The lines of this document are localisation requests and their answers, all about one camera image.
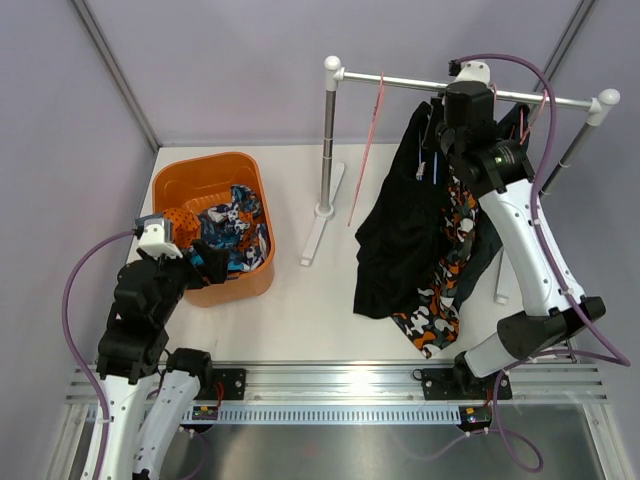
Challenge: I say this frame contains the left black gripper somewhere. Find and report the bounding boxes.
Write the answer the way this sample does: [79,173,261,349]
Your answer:
[139,238,229,324]

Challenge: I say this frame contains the blue orange patterned shorts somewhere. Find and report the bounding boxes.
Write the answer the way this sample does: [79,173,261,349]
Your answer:
[162,184,270,274]

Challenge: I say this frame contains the blue wire hanger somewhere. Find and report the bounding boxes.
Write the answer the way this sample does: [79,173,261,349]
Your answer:
[415,94,444,185]

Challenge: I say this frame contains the pink wire hanger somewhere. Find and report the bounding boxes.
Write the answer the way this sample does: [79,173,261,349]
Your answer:
[347,73,385,227]

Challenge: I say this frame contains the black shorts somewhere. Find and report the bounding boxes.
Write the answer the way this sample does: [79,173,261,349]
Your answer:
[353,102,450,319]

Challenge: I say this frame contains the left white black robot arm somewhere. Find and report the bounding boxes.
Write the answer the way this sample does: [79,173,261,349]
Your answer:
[78,246,233,479]

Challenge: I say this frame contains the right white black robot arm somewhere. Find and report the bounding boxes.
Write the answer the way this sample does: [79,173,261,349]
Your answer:
[438,80,606,398]

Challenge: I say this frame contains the dark navy shorts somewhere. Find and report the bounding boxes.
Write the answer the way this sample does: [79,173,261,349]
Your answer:
[453,103,530,310]

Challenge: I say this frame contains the pink hanger under navy shorts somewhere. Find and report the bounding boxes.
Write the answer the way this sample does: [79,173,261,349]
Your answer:
[510,89,548,146]

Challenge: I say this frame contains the orange grey camouflage shorts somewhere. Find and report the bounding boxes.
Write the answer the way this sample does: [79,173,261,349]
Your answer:
[391,176,479,359]

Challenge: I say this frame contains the orange plastic laundry basket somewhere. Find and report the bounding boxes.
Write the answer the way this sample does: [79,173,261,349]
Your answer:
[152,152,275,308]

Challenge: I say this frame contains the silver clothes rack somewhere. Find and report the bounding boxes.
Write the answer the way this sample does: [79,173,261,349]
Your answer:
[300,54,620,283]

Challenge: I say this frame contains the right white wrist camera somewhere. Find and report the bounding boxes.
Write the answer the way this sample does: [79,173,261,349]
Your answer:
[449,60,491,86]

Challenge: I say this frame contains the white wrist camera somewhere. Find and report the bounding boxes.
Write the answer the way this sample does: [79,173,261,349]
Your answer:
[134,213,183,260]
[449,60,491,86]

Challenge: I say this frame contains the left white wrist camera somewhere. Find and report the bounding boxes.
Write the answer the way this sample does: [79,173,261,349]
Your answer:
[134,213,183,260]

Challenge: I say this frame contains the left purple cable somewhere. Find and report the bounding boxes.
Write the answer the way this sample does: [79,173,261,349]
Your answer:
[60,229,141,480]

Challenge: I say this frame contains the white slotted cable duct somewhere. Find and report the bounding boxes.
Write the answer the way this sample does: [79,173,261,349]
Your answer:
[87,404,464,426]

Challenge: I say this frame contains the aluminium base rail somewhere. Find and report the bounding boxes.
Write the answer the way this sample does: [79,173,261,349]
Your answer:
[64,362,609,406]

